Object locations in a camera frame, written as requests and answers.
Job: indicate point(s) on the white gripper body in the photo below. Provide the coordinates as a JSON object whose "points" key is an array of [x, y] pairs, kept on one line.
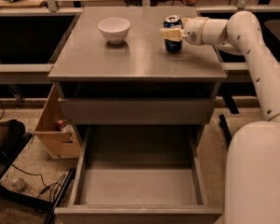
{"points": [[192, 30]]}

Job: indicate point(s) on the blue pepsi can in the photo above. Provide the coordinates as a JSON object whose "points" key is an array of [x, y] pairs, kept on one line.
{"points": [[169, 22]]}

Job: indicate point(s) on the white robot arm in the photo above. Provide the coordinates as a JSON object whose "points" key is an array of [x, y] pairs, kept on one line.
{"points": [[252, 176]]}

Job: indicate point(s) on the grey drawer cabinet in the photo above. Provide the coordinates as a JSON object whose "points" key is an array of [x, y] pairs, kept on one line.
{"points": [[137, 68]]}

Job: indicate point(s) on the closed grey top drawer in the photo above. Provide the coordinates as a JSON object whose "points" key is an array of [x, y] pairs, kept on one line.
{"points": [[137, 111]]}

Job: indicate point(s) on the open grey middle drawer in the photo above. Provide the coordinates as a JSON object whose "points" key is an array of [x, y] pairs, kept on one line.
{"points": [[138, 174]]}

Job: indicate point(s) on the white ceramic bowl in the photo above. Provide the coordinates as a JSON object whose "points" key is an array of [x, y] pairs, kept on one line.
{"points": [[114, 30]]}

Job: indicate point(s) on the black bar on floor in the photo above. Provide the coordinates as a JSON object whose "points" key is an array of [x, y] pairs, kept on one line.
{"points": [[225, 128]]}

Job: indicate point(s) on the wooden box on floor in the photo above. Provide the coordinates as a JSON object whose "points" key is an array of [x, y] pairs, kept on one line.
{"points": [[57, 136]]}

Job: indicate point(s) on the grey metal rail frame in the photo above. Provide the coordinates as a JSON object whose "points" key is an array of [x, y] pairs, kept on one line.
{"points": [[21, 70]]}

